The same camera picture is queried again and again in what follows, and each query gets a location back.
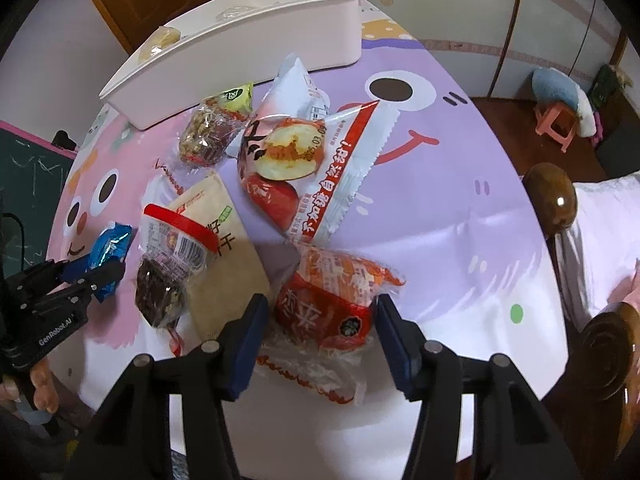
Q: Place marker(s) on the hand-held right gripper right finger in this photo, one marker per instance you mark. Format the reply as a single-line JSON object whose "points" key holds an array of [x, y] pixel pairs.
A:
{"points": [[397, 345]]}

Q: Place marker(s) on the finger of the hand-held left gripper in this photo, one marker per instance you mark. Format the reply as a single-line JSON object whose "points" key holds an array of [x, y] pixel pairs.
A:
{"points": [[102, 280], [75, 271]]}

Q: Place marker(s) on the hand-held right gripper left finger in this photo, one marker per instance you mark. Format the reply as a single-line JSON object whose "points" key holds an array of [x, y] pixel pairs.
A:
{"points": [[247, 345]]}

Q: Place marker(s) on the blue candy packet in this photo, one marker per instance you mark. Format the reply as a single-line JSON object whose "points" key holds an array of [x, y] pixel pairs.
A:
{"points": [[111, 247]]}

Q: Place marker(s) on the dark date packet red label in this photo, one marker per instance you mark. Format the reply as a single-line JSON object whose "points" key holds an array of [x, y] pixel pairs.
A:
{"points": [[160, 285]]}

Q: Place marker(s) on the red orange snack packet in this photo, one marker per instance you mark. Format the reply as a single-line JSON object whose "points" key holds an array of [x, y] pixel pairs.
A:
{"points": [[330, 310]]}

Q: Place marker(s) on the beige biscuit packet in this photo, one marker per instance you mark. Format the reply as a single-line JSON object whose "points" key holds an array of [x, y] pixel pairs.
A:
{"points": [[225, 260]]}

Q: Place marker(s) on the walnut date packet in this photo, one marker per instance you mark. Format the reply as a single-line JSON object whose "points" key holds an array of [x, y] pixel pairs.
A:
{"points": [[202, 132]]}

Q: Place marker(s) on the apple print snack packet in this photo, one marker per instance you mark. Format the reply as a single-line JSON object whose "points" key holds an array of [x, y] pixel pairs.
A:
{"points": [[310, 160]]}

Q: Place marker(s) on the green snack packet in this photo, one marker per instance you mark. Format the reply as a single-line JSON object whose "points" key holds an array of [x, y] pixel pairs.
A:
{"points": [[235, 96]]}

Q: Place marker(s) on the clear yellow puff packet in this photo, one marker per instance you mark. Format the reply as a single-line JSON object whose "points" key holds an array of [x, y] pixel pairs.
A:
{"points": [[160, 40]]}

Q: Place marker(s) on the white snack packet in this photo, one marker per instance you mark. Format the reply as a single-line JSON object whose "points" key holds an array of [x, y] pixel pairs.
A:
{"points": [[297, 85]]}

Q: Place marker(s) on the white plastic bin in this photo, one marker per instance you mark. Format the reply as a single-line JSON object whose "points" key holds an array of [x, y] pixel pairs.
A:
{"points": [[250, 60]]}

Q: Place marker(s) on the person's left hand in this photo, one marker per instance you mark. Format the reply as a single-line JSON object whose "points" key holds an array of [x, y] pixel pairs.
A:
{"points": [[44, 385]]}

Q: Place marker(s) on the pink framed chalkboard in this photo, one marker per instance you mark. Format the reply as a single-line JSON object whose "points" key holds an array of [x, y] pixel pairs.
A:
{"points": [[25, 185]]}

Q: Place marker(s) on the black chalkboard knob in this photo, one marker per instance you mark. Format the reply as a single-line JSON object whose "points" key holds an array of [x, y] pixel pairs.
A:
{"points": [[62, 140]]}

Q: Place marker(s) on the cartoon monster tablecloth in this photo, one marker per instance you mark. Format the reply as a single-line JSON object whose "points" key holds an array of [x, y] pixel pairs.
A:
{"points": [[450, 185]]}

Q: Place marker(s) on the wooden bed footboard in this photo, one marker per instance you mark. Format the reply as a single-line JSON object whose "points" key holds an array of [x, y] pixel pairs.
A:
{"points": [[600, 360]]}

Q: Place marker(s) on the wooden bedpost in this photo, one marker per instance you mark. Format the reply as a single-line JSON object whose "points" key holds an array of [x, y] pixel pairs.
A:
{"points": [[550, 200]]}

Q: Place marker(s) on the white pillow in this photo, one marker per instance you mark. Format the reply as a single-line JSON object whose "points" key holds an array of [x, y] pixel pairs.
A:
{"points": [[600, 240]]}

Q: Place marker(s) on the pink plastic stool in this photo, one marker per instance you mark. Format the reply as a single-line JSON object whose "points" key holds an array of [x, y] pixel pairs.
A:
{"points": [[555, 122]]}

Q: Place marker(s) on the blue plush cushion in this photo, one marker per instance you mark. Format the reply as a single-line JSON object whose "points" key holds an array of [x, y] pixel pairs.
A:
{"points": [[555, 87]]}

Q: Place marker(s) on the floral sliding wardrobe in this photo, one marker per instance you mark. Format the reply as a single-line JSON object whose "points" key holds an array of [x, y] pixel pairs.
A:
{"points": [[475, 10]]}

